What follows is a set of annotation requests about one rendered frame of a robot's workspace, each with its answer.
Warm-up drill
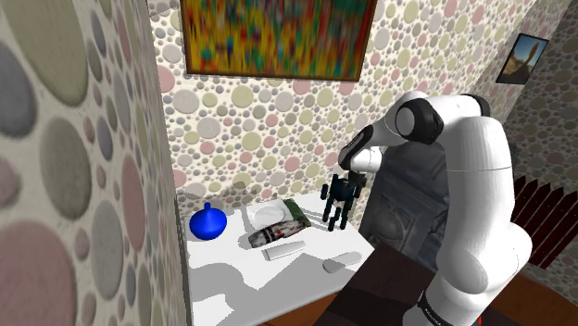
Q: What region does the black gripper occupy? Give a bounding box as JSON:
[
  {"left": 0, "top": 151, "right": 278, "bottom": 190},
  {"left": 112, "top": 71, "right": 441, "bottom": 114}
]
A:
[{"left": 320, "top": 172, "right": 368, "bottom": 232}]

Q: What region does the grey oval remote control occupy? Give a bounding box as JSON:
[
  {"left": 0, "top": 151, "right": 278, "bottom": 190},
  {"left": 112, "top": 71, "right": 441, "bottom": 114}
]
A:
[{"left": 321, "top": 250, "right": 364, "bottom": 275}]

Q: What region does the white remote control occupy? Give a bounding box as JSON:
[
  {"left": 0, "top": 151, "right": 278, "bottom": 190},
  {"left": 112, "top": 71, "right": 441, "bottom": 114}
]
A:
[{"left": 262, "top": 240, "right": 308, "bottom": 262}]

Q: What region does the white plate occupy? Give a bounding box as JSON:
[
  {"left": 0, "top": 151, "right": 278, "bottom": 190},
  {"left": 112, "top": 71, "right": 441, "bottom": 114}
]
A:
[{"left": 245, "top": 200, "right": 291, "bottom": 230}]

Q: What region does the white table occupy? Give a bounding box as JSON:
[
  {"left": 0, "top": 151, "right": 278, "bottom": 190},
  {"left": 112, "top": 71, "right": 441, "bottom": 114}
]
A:
[{"left": 182, "top": 193, "right": 376, "bottom": 326}]

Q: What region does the dark robot stand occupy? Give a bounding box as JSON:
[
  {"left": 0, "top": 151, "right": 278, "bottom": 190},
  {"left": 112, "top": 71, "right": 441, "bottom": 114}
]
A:
[{"left": 313, "top": 243, "right": 435, "bottom": 326}]

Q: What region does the blue vase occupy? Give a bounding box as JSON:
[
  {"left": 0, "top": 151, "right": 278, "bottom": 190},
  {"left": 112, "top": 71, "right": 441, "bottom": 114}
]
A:
[{"left": 188, "top": 202, "right": 228, "bottom": 242}]

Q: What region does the dark red slatted fence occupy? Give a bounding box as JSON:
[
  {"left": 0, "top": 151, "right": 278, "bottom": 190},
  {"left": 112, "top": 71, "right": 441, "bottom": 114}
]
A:
[{"left": 510, "top": 174, "right": 578, "bottom": 270}]

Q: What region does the colourful wall picture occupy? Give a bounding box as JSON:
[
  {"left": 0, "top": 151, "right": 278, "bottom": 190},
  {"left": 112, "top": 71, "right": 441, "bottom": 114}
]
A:
[{"left": 179, "top": 0, "right": 379, "bottom": 82}]

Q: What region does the small dark-framed wall picture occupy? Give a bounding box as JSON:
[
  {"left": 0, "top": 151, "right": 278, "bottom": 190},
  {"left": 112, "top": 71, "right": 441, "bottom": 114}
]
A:
[{"left": 495, "top": 31, "right": 550, "bottom": 86}]

